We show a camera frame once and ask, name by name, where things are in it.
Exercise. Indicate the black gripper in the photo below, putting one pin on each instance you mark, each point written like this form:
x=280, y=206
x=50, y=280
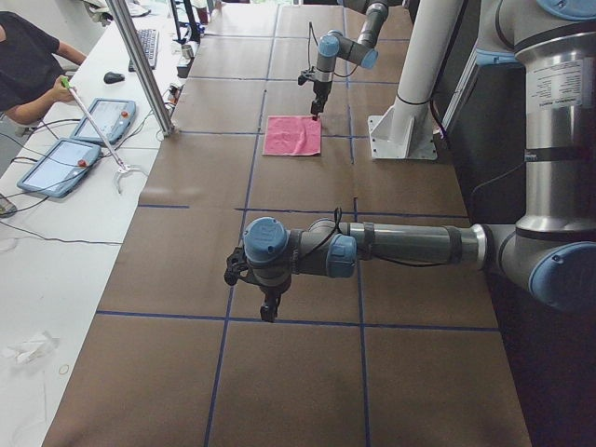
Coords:
x=319, y=89
x=271, y=291

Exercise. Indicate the pink and grey towel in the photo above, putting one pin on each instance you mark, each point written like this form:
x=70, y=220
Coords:
x=292, y=135

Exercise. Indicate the metal cup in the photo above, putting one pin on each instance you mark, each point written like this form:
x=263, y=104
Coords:
x=188, y=50

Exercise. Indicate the black keyboard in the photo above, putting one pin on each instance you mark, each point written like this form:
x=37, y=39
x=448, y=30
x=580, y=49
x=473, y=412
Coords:
x=149, y=39

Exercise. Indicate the white reacher grabber stick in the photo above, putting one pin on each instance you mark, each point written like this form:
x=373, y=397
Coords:
x=123, y=169

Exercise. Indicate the far blue teach pendant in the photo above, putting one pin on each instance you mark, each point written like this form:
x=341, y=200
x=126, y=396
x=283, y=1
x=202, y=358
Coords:
x=113, y=116

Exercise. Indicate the blue teach pendant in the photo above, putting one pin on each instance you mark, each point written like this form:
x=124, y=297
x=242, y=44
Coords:
x=61, y=168
x=113, y=116

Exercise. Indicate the black computer mouse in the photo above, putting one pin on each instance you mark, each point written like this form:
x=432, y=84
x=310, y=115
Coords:
x=112, y=78

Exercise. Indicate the crumpled white paper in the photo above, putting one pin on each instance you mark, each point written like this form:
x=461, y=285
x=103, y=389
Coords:
x=40, y=345

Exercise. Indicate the near blue teach pendant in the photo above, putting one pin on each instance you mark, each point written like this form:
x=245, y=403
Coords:
x=61, y=168

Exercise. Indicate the person in black shirt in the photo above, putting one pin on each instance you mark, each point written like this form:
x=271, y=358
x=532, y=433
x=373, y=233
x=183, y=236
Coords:
x=30, y=74

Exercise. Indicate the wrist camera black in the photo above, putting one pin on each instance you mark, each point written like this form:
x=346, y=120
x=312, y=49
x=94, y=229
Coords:
x=237, y=267
x=307, y=75

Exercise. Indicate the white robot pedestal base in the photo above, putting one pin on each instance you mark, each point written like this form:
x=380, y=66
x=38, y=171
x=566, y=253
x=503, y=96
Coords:
x=405, y=130

